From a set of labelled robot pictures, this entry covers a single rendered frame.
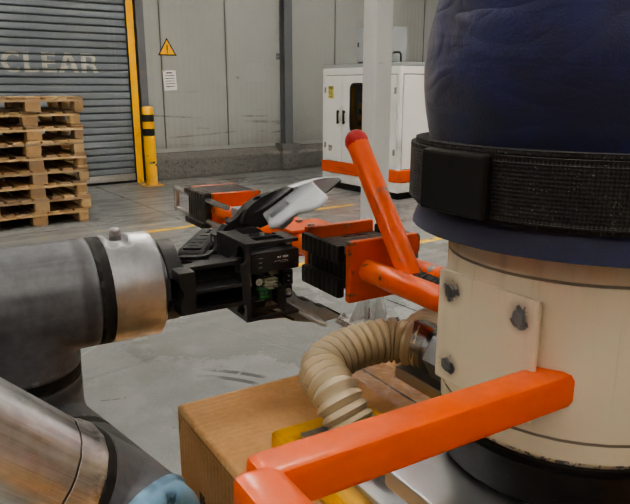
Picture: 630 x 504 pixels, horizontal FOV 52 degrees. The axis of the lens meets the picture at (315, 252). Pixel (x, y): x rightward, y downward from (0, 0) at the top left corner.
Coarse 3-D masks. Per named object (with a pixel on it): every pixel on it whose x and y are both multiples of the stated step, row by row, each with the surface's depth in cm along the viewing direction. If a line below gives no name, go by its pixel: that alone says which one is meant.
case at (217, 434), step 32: (288, 384) 66; (384, 384) 66; (192, 416) 59; (224, 416) 59; (256, 416) 59; (288, 416) 59; (192, 448) 59; (224, 448) 54; (256, 448) 54; (192, 480) 60; (224, 480) 53
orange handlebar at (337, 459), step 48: (384, 288) 57; (432, 288) 52; (480, 384) 35; (528, 384) 35; (336, 432) 30; (384, 432) 30; (432, 432) 31; (480, 432) 33; (240, 480) 26; (288, 480) 26; (336, 480) 28
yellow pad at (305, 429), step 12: (372, 408) 57; (312, 420) 55; (276, 432) 53; (288, 432) 53; (300, 432) 53; (312, 432) 52; (276, 444) 53; (372, 480) 46; (384, 480) 46; (348, 492) 45; (360, 492) 45; (372, 492) 44; (384, 492) 44
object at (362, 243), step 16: (336, 224) 67; (352, 224) 68; (368, 224) 69; (304, 240) 64; (320, 240) 61; (336, 240) 64; (352, 240) 59; (368, 240) 60; (416, 240) 62; (320, 256) 62; (336, 256) 59; (352, 256) 59; (368, 256) 60; (384, 256) 61; (416, 256) 63; (304, 272) 65; (320, 272) 62; (336, 272) 61; (352, 272) 59; (320, 288) 62; (336, 288) 60; (352, 288) 60; (368, 288) 61
